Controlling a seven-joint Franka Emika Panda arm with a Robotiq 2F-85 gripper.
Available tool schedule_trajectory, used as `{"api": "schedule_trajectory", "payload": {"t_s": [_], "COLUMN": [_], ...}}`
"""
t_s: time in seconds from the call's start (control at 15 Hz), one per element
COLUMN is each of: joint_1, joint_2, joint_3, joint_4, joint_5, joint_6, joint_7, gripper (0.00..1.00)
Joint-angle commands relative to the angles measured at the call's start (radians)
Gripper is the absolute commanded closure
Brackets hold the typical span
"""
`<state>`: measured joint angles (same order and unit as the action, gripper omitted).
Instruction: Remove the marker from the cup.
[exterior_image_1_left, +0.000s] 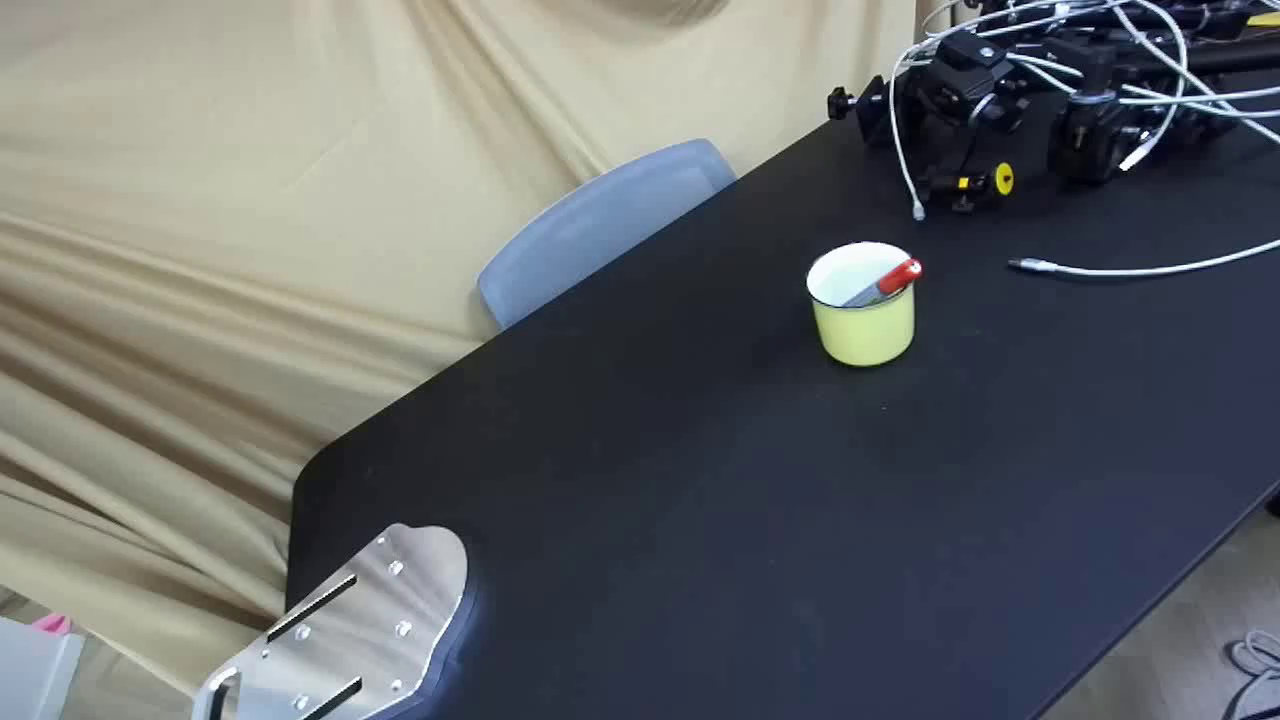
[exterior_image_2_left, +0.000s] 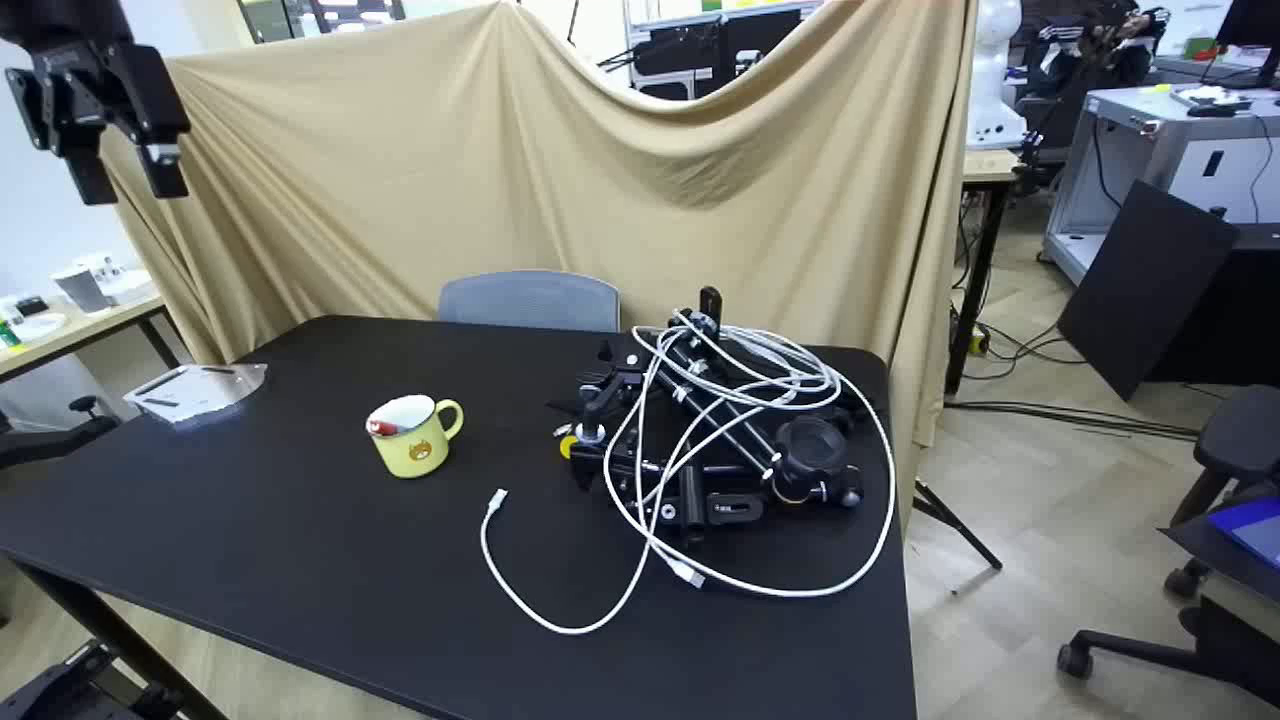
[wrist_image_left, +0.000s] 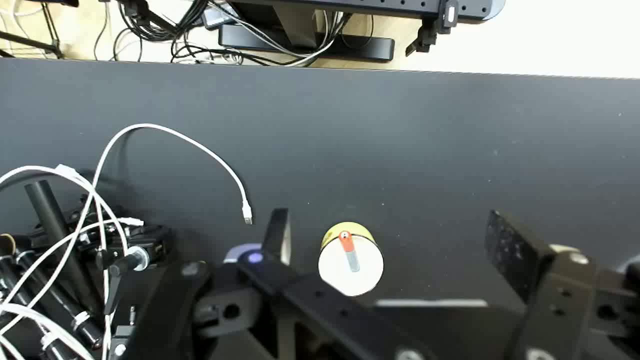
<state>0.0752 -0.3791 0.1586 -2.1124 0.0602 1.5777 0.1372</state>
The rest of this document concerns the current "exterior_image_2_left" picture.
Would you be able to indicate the yellow mug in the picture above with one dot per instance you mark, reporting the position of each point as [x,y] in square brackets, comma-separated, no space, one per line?
[413,433]

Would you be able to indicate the beige cloth backdrop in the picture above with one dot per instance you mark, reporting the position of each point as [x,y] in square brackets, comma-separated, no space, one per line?
[362,174]

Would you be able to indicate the wooden side table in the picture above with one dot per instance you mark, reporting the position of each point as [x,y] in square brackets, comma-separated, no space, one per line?
[988,178]

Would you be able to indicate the clear plastic bag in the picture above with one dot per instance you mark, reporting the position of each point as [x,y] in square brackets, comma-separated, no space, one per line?
[197,388]

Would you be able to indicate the black panel board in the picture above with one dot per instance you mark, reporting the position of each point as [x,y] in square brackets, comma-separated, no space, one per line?
[1147,281]

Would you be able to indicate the grey cabinet desk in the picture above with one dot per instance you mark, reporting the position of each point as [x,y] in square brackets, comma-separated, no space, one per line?
[1195,141]

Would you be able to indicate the black office chair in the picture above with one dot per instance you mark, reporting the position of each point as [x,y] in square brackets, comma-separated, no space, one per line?
[1229,576]

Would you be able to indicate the black camera on stand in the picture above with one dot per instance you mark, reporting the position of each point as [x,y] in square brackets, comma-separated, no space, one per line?
[87,70]

